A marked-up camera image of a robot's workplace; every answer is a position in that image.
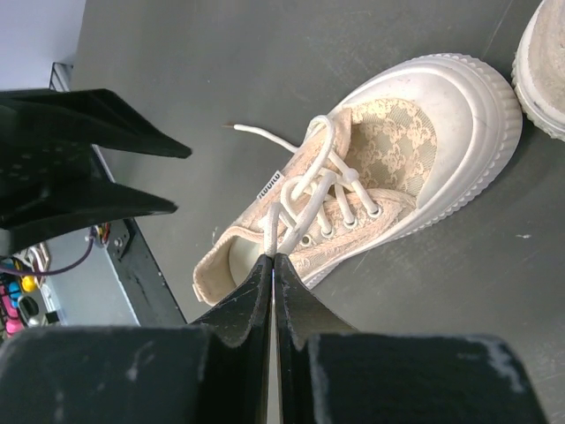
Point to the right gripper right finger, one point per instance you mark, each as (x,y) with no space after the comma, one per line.
(331,372)

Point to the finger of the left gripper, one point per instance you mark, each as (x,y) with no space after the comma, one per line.
(90,117)
(33,217)

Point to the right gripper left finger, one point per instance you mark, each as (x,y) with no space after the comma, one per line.
(214,370)

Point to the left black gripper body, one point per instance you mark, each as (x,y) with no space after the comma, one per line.
(46,165)

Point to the white shoelace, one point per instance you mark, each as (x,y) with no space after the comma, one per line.
(326,201)

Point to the beige lace sneaker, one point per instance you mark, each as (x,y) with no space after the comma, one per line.
(453,121)
(538,69)

